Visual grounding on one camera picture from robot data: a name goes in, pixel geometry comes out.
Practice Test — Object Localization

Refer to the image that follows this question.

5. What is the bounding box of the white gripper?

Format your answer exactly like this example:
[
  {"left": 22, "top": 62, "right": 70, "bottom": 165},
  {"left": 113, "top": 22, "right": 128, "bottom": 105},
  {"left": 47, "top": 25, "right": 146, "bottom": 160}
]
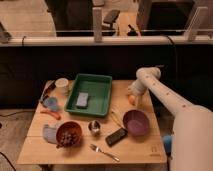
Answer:
[{"left": 127, "top": 80, "right": 147, "bottom": 108}]

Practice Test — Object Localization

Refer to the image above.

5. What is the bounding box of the orange apple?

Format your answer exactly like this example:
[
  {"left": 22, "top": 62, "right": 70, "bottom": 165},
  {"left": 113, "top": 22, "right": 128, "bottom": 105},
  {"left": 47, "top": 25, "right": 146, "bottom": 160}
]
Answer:
[{"left": 128, "top": 95, "right": 136, "bottom": 106}]

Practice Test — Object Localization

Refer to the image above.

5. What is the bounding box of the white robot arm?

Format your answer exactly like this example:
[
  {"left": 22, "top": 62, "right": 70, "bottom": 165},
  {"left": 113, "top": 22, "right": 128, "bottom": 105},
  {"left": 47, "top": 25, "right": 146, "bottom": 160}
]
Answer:
[{"left": 128, "top": 67, "right": 213, "bottom": 171}]

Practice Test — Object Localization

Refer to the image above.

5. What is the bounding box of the small metal cup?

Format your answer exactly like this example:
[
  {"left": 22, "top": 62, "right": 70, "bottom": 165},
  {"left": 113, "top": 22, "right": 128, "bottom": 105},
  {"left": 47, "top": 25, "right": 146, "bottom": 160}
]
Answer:
[{"left": 88, "top": 120, "right": 101, "bottom": 136}]

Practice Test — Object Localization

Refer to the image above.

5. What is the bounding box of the white cup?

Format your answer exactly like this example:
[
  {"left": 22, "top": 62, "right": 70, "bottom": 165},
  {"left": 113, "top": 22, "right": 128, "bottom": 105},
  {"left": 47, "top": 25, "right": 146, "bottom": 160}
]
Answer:
[{"left": 55, "top": 78, "right": 69, "bottom": 94}]

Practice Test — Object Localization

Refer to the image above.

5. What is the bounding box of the blue plastic cup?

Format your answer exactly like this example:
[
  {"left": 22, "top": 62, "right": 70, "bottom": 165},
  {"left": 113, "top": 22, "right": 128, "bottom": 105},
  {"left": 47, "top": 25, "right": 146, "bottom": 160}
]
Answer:
[{"left": 44, "top": 97, "right": 59, "bottom": 112}]

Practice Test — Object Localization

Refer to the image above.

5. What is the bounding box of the purple bowl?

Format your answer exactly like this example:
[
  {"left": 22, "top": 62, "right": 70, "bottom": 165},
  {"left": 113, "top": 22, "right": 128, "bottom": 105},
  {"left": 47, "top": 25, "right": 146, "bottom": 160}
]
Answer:
[{"left": 123, "top": 110, "right": 150, "bottom": 136}]

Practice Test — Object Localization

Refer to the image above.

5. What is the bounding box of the wooden stick utensil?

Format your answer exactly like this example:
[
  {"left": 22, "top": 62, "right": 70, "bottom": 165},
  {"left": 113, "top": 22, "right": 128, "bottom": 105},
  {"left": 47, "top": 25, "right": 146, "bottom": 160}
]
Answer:
[{"left": 110, "top": 112, "right": 123, "bottom": 128}]

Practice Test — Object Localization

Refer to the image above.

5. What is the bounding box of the black rectangular block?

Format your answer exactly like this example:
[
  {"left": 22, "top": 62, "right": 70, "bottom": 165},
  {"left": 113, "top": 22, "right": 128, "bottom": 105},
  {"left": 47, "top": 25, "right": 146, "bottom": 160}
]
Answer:
[{"left": 105, "top": 128, "right": 127, "bottom": 146}]

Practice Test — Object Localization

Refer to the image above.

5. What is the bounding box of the blue cylinder on floor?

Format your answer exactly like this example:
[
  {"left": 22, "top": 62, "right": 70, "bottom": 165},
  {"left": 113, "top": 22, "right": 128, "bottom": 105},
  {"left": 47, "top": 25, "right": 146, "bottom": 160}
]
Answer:
[{"left": 163, "top": 135, "right": 172, "bottom": 153}]

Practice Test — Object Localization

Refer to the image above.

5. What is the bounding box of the green plastic tray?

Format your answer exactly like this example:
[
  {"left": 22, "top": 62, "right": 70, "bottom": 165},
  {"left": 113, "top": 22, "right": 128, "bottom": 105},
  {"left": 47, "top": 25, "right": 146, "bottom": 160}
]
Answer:
[{"left": 64, "top": 73, "right": 112, "bottom": 117}]

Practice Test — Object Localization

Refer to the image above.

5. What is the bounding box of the blue sponge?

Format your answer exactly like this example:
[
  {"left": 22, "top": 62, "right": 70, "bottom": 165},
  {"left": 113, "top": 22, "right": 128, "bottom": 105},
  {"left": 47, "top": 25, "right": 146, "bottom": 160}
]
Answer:
[{"left": 76, "top": 92, "right": 89, "bottom": 108}]

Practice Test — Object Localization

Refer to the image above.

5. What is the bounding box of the silver fork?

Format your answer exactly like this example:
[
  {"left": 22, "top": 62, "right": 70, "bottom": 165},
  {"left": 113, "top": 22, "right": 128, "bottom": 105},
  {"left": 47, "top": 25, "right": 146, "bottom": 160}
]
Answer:
[{"left": 90, "top": 144, "right": 120, "bottom": 162}]

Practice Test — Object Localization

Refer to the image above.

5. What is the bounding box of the brown bowl with contents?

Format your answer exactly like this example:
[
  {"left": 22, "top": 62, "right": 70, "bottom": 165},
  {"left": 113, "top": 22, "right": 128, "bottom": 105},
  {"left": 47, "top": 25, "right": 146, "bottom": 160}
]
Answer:
[{"left": 56, "top": 121, "right": 82, "bottom": 148}]

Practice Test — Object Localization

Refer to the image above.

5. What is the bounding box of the black office chair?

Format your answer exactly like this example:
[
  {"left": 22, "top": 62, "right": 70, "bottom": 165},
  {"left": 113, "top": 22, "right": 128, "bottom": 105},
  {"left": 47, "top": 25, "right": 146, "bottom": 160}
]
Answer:
[{"left": 102, "top": 9, "right": 120, "bottom": 36}]

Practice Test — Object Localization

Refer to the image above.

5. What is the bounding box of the orange carrot toy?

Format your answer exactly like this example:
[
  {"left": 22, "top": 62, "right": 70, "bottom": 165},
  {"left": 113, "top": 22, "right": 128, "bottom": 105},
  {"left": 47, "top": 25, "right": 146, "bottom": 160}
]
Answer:
[{"left": 40, "top": 109, "right": 61, "bottom": 120}]

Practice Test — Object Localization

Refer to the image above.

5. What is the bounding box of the light blue cloth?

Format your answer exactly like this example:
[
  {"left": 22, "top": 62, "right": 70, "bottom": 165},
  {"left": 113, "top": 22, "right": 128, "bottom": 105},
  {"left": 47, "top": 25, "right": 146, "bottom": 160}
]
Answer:
[{"left": 42, "top": 124, "right": 60, "bottom": 144}]

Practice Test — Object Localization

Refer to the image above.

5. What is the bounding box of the dark handled utensil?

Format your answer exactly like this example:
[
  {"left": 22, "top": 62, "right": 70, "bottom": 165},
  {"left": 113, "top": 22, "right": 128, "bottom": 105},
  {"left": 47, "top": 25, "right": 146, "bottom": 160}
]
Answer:
[{"left": 39, "top": 81, "right": 55, "bottom": 103}]

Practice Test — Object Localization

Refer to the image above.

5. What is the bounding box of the white horizontal rail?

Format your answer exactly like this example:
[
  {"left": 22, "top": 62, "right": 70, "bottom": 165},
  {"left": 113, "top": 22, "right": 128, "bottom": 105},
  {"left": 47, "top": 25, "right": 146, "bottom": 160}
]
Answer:
[{"left": 0, "top": 35, "right": 213, "bottom": 47}]

